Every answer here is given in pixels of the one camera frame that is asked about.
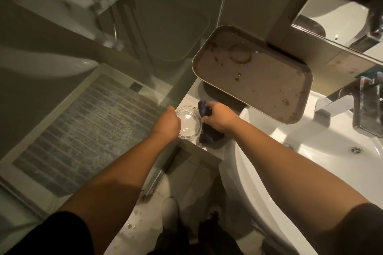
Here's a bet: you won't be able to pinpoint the person's left hand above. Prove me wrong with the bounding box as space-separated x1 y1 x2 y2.
150 106 182 145

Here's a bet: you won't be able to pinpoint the person's right hand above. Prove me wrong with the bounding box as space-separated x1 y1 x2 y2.
202 101 240 133

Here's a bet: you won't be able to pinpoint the clear glass ashtray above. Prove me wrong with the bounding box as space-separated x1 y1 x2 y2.
175 106 203 139

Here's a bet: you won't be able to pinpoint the dark blue cloth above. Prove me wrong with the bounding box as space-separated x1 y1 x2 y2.
197 100 225 145

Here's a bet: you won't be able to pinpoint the person's left forearm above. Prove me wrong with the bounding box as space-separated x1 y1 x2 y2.
57 133 179 254

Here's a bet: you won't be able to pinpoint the person's right forearm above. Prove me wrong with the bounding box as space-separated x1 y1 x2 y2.
230 117 371 236

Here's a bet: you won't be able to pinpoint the brown rectangular tray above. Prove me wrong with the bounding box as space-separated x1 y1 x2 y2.
192 25 313 125

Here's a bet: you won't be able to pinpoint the grey textured shower mat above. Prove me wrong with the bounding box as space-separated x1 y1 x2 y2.
12 73 169 198

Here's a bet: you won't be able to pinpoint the glass shower door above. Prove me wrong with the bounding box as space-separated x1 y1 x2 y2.
0 0 233 204

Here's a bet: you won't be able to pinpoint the white ceramic sink basin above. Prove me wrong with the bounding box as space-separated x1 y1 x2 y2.
219 90 383 255

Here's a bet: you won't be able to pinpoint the black trousers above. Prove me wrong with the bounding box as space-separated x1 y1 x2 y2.
148 211 241 255

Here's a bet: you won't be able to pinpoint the chrome sink faucet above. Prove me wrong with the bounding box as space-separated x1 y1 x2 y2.
314 73 383 139

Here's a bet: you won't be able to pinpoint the black shirt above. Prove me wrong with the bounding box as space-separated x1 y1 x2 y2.
5 202 383 255

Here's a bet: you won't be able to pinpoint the metal shower door rail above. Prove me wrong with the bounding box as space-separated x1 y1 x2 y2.
140 146 184 203

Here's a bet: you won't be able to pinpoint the wall mirror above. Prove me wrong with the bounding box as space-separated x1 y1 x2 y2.
292 0 383 62

